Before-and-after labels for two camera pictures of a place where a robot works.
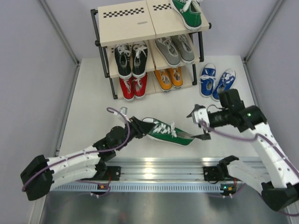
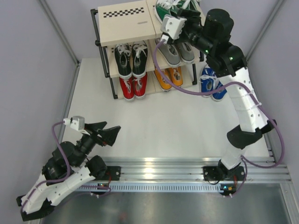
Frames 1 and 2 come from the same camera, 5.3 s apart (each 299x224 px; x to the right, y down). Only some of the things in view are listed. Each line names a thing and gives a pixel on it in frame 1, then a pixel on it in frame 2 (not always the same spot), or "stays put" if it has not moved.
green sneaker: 169,133 to 167,7
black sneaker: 123,58 stays put
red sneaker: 127,87 stays put
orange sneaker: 164,77 stays put
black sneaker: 140,54 stays put
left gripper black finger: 143,127 to 109,135
